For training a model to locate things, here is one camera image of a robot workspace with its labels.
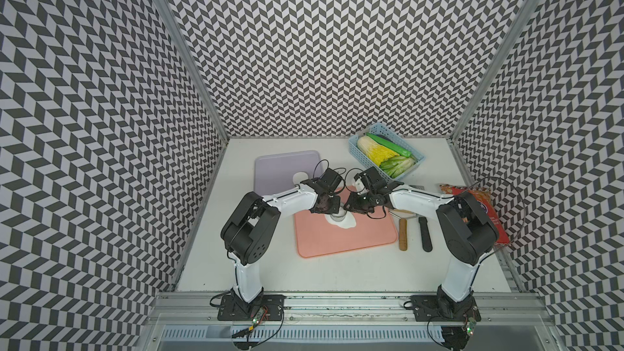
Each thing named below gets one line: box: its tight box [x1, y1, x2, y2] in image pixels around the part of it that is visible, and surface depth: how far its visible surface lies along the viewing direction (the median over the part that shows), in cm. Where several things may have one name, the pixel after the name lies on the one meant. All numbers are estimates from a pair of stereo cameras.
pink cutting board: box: [294, 185, 399, 259], surface depth 90 cm
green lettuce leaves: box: [379, 155, 417, 179], surface depth 101 cm
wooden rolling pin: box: [398, 217, 408, 252], surface depth 90 cm
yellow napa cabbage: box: [357, 135, 400, 167], surface depth 107 cm
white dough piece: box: [324, 209, 357, 230], surface depth 93 cm
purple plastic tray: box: [254, 150, 322, 196], surface depth 113 cm
